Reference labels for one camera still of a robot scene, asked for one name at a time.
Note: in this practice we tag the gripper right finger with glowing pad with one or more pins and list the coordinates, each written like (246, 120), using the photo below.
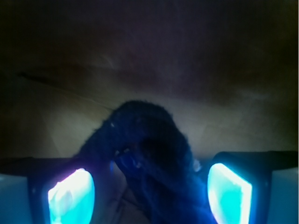
(254, 187)

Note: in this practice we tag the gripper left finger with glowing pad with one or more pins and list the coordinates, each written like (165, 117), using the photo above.
(45, 191)

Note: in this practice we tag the brown paper lined box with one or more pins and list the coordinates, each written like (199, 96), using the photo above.
(227, 70)

